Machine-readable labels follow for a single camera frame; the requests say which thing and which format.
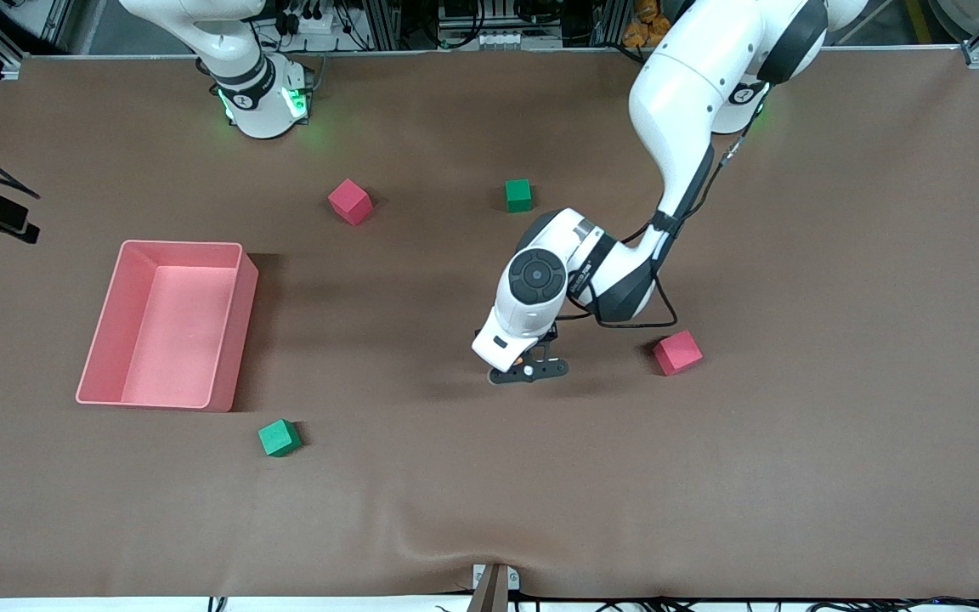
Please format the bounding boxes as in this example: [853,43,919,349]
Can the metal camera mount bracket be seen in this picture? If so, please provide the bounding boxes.
[472,564,521,612]

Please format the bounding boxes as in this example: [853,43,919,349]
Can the bag of orange objects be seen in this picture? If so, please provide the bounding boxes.
[623,0,671,48]

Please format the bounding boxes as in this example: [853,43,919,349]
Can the brown table cover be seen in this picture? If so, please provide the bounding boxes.
[0,48,979,600]

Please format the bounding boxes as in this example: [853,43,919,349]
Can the pink foam cube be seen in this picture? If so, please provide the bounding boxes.
[327,178,374,227]
[652,330,705,377]

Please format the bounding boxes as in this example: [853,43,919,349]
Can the pink plastic bin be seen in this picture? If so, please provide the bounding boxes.
[76,241,259,413]

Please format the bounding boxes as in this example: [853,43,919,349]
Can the white power strip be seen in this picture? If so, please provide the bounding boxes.
[284,7,339,37]

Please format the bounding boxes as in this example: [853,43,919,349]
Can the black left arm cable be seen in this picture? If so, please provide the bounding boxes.
[553,127,754,330]

